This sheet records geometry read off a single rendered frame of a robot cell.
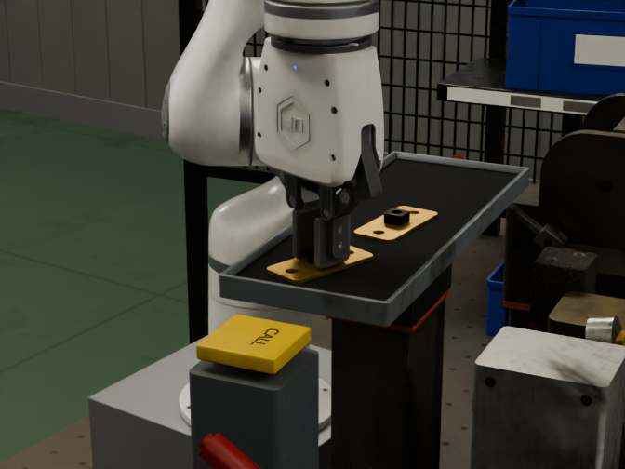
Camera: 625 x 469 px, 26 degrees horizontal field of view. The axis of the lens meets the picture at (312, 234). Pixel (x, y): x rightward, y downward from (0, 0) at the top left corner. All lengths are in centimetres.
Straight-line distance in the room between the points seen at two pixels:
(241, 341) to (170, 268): 337
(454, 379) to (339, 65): 103
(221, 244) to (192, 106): 17
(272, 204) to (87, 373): 215
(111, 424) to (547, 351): 75
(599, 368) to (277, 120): 30
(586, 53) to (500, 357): 119
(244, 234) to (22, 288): 273
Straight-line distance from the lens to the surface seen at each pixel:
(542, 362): 103
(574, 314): 119
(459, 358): 200
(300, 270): 104
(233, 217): 151
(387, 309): 97
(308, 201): 105
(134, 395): 167
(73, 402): 347
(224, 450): 85
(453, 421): 182
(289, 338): 93
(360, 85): 97
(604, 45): 216
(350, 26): 97
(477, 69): 232
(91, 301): 406
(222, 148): 147
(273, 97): 102
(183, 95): 145
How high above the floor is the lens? 154
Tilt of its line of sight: 20 degrees down
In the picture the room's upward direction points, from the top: straight up
